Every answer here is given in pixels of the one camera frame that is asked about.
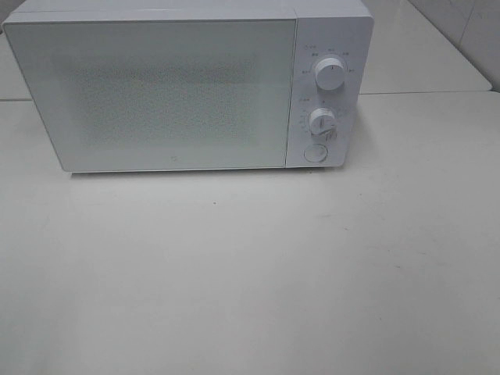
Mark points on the white timer knob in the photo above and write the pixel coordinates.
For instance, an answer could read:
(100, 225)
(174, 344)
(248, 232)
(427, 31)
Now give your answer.
(322, 121)

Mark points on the upper white power knob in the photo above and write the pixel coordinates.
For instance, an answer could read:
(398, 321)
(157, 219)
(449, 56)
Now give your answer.
(329, 73)

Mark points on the white microwave door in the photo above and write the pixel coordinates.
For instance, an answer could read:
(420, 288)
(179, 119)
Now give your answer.
(160, 95)

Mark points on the round white door button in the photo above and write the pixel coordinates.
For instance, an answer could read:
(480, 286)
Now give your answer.
(316, 153)

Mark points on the white microwave oven body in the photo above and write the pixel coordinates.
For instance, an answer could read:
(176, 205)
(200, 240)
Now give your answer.
(340, 29)

